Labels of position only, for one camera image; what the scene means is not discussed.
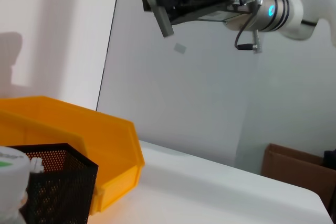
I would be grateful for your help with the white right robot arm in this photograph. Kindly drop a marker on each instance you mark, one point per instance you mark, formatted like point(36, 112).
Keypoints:
point(294, 9)

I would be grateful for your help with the grey wall sticker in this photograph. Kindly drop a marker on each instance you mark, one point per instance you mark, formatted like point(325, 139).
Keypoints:
point(180, 47)

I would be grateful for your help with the brown cardboard box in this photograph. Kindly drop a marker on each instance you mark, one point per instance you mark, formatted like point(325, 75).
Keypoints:
point(294, 171)

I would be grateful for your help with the yellow plastic bin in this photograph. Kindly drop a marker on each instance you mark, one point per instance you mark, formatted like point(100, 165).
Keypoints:
point(99, 140)

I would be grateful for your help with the clear green-label water bottle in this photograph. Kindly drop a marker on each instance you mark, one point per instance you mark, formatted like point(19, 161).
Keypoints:
point(11, 182)

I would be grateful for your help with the grey marker pen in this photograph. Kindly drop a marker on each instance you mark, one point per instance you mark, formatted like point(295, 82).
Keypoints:
point(157, 6)

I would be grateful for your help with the black mesh pen holder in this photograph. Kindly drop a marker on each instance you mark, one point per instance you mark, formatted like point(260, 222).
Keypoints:
point(63, 182)

